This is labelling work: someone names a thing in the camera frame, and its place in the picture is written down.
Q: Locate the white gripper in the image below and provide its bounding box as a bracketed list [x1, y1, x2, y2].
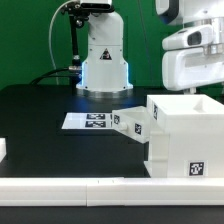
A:
[162, 47, 224, 95]

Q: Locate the white drawer cabinet box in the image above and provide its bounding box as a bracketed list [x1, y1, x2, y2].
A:
[145, 95, 224, 178]

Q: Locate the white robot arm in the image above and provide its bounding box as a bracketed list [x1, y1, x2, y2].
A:
[78, 0, 224, 94]

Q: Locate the white marker sheet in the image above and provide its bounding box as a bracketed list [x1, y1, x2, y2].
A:
[62, 113, 112, 130]

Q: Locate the white front fence bar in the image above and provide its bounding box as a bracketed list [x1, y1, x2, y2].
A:
[0, 178, 224, 207]

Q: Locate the white fence bar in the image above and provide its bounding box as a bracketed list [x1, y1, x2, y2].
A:
[0, 178, 224, 207]
[0, 138, 6, 163]

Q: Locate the white left fence bar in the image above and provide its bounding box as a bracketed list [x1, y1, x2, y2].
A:
[0, 138, 6, 163]

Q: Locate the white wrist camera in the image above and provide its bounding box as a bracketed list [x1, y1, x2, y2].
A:
[162, 24, 213, 50]

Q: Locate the grey cable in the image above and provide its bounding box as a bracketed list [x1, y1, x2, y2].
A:
[48, 0, 81, 86]

